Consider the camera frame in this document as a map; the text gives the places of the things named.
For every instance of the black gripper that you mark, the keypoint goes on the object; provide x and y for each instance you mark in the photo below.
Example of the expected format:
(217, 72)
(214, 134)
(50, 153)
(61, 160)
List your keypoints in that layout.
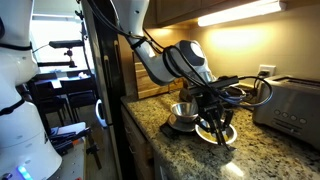
(209, 103)

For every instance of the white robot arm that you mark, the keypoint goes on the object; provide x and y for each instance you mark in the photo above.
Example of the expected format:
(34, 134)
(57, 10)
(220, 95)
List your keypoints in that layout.
(25, 150)

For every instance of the silver bowl with yellow contents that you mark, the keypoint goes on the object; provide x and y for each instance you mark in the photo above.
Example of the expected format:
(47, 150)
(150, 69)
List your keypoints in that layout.
(205, 135)

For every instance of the yellow powder contents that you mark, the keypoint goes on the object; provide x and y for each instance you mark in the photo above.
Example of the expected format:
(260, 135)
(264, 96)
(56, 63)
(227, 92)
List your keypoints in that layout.
(214, 137)

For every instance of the empty silver bowl on scale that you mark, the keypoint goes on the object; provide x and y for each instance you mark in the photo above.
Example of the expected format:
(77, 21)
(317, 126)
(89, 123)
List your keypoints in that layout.
(185, 112)

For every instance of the black kitchen scale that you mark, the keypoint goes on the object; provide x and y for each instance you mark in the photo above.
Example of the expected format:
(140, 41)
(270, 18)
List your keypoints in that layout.
(172, 128)

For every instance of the stainless steel toaster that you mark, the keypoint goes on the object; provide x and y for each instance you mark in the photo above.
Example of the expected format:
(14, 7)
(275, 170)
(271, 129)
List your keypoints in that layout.
(293, 109)

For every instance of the light wooden cutting board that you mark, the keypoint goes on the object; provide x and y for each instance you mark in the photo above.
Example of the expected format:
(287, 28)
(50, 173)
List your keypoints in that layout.
(146, 87)

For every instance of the under-cabinet light strip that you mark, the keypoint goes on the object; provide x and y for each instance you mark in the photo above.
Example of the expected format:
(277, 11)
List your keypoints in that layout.
(249, 10)

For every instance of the black dining chair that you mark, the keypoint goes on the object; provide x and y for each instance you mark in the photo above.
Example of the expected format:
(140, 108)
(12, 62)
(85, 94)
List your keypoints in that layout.
(80, 93)

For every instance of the black refrigerator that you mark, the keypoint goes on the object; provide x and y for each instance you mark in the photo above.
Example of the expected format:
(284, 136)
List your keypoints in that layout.
(109, 77)

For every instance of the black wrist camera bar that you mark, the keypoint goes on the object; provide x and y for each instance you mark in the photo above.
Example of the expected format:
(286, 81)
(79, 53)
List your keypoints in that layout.
(214, 87)

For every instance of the white wall outlet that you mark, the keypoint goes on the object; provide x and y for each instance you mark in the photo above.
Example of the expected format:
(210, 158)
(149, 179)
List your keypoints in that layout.
(266, 70)

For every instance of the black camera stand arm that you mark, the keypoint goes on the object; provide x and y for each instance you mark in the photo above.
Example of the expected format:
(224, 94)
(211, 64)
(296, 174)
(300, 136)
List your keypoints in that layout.
(60, 53)

